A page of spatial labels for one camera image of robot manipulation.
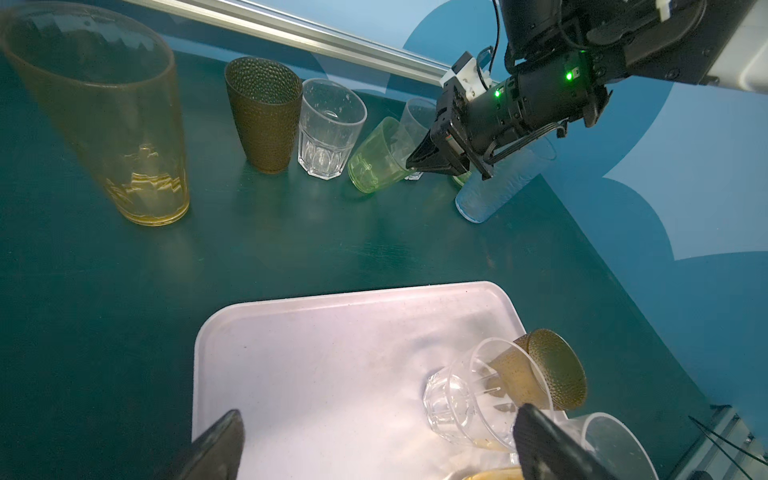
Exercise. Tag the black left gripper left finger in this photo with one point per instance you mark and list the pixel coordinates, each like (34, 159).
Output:
(215, 454)

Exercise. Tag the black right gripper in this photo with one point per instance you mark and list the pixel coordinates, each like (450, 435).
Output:
(537, 98)

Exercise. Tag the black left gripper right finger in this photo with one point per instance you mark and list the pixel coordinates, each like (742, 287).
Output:
(554, 450)

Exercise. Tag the clear faceted glass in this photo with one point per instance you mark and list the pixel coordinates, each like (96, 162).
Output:
(476, 399)
(331, 119)
(415, 123)
(612, 444)

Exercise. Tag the yellow short cup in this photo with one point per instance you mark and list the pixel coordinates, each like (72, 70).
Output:
(512, 473)

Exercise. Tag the small green cup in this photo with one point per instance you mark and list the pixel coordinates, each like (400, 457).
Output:
(380, 161)

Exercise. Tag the brown amber short cup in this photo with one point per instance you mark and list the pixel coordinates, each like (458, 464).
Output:
(544, 356)

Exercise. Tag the lilac plastic tray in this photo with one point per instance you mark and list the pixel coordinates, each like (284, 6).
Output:
(330, 387)

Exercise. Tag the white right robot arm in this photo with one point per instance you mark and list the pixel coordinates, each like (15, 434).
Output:
(692, 42)

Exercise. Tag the tall pale blue cup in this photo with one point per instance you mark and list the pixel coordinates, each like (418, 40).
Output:
(480, 199)

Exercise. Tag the dark olive cup back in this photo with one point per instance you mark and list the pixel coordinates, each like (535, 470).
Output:
(265, 98)

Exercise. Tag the tall yellow plastic cup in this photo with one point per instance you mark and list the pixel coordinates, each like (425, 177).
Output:
(109, 85)

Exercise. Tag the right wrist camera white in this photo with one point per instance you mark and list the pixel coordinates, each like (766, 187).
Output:
(469, 74)

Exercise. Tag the aluminium front rail base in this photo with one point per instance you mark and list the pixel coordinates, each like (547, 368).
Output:
(725, 448)

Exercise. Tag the aluminium back frame rail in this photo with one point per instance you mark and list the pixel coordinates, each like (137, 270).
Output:
(251, 18)

